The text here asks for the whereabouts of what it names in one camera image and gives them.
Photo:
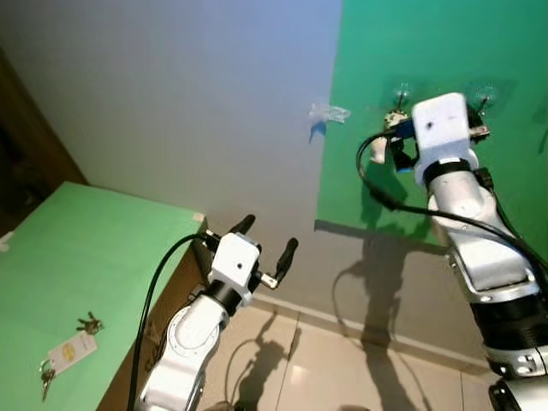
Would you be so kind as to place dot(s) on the clear adhesive metal hook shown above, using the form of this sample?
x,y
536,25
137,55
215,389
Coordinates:
x,y
485,94
401,89

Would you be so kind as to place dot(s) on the dark wooden door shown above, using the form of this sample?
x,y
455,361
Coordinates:
x,y
26,145

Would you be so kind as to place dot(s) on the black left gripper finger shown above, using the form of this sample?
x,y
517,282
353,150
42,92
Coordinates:
x,y
286,257
242,225

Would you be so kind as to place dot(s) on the small beige corner tape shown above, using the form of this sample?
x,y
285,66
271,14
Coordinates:
x,y
199,217

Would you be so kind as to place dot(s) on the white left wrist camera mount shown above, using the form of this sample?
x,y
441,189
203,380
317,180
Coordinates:
x,y
235,259

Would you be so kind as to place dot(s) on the clear crumpled tape piece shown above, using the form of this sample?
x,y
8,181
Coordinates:
x,y
330,111

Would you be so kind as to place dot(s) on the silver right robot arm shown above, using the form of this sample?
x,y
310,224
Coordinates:
x,y
479,248

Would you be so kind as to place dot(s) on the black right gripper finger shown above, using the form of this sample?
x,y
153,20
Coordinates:
x,y
479,120

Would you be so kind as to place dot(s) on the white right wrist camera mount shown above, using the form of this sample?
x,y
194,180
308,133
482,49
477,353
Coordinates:
x,y
441,128

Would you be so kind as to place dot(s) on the green table cover sheet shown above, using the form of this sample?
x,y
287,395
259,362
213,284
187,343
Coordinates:
x,y
68,257

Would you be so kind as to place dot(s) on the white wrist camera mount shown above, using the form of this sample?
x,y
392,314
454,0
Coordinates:
x,y
235,259
441,128

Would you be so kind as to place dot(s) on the keys with white card tag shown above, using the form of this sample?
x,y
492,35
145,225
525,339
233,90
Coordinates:
x,y
73,351

